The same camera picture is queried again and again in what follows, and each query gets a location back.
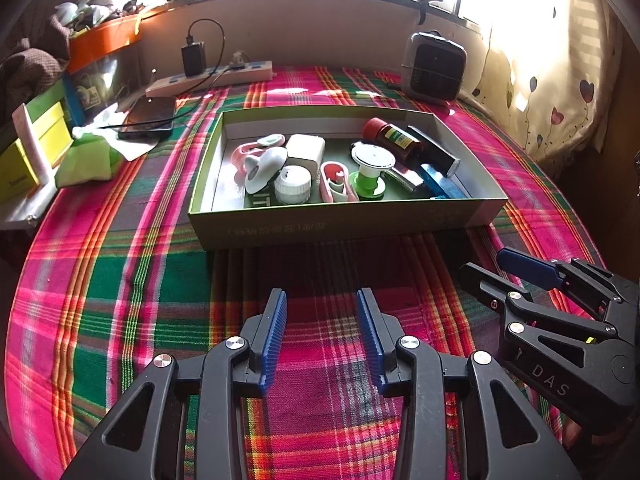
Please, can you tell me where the blue digital display module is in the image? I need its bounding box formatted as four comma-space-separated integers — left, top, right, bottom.
420, 164, 469, 200

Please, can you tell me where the silver black flashlight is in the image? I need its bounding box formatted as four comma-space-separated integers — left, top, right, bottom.
407, 125, 460, 178

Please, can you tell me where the red cap brown bottle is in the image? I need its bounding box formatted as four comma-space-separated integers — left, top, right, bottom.
362, 117, 422, 167

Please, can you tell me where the white green suction holder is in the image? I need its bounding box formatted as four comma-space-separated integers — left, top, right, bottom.
349, 142, 396, 200

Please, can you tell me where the pink white red device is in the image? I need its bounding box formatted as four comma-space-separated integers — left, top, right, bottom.
319, 162, 359, 204

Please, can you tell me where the small white round jar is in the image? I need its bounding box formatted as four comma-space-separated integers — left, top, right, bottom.
273, 165, 312, 205

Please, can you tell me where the white usb charger cube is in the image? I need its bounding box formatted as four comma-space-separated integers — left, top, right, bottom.
285, 133, 326, 181

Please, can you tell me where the white round gadget with knob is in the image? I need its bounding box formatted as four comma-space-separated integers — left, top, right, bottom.
243, 146, 288, 195

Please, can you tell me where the pink mint small device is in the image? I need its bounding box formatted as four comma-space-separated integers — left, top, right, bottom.
230, 133, 286, 182

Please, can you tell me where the plaid pink green tablecloth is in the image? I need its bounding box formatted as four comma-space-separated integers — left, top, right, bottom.
3, 66, 600, 479

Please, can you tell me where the heart pattern curtain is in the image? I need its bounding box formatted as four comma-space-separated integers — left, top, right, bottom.
463, 0, 623, 174

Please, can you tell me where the small white black heater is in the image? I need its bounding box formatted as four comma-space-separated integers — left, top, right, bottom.
400, 30, 468, 104

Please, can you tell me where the white side shelf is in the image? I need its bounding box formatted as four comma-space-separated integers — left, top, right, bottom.
0, 181, 58, 231

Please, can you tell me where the yellow green box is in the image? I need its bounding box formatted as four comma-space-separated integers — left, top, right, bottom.
0, 101, 72, 203

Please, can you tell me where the black smartphone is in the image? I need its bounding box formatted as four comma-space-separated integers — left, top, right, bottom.
117, 96, 176, 142

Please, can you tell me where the white tube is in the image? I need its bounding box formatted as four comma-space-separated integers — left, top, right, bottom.
12, 104, 52, 186

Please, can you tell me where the white power strip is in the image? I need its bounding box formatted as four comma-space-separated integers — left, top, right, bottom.
145, 61, 273, 98

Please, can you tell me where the brown fabric bag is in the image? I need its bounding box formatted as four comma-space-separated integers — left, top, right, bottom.
1, 15, 70, 125

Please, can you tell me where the black charger plug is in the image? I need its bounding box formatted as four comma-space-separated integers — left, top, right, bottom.
181, 35, 206, 77

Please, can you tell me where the orange plastic bin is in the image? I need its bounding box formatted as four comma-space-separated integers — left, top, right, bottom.
66, 15, 141, 74

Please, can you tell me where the black charger cable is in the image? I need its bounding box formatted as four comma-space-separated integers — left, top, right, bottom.
96, 17, 229, 131

